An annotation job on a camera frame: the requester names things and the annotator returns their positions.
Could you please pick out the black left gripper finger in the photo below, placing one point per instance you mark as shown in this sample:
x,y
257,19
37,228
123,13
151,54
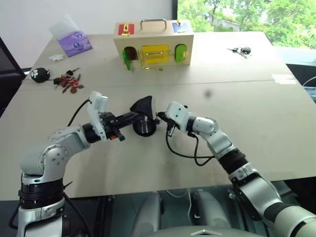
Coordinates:
x,y
127,116
124,124

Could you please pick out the silver robot torso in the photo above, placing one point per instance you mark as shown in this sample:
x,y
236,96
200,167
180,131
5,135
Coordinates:
x,y
202,232

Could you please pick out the black paw print pouch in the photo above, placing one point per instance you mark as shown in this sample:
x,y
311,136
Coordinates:
x,y
39,75

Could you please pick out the black headed key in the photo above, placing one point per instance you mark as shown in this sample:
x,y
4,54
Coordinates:
x,y
71,71

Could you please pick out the pile of red keys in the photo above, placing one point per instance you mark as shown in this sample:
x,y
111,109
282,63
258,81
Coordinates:
x,y
67,84

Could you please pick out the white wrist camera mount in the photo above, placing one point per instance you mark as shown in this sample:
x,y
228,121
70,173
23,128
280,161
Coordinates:
x,y
96,108
178,114

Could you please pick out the white crumpled paper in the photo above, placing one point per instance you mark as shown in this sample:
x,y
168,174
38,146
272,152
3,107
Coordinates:
x,y
56,57

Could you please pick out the black fob key bunch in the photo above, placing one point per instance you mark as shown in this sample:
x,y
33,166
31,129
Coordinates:
x,y
243,50

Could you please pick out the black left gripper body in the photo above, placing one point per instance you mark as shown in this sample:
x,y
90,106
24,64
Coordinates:
x,y
111,124

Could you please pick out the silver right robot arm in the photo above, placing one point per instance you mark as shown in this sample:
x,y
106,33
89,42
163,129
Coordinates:
x,y
247,177

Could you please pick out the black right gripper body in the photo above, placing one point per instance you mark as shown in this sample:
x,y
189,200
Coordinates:
x,y
170,126

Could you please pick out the metal cup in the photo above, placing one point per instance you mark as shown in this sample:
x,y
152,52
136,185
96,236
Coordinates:
x,y
145,126

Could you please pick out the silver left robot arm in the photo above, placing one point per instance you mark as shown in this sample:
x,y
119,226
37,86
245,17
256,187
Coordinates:
x,y
53,158

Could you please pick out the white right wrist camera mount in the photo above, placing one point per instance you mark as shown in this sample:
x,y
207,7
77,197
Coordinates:
x,y
178,114

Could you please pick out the wooden lock box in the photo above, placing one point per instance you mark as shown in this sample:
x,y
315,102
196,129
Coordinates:
x,y
153,40

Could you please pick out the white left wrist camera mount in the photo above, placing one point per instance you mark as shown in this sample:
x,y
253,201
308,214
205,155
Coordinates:
x,y
96,108

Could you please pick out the blue cloth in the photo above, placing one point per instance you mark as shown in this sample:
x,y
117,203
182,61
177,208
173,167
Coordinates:
x,y
312,95

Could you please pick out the purple plastic packet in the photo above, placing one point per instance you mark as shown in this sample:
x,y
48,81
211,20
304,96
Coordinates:
x,y
74,40

